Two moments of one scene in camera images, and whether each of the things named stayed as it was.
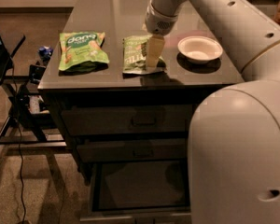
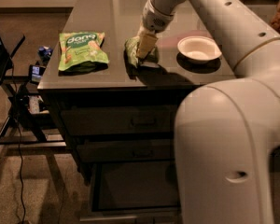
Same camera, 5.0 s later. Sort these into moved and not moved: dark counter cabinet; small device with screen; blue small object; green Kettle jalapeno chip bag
Moved: green Kettle jalapeno chip bag
Not moved: small device with screen; blue small object; dark counter cabinet
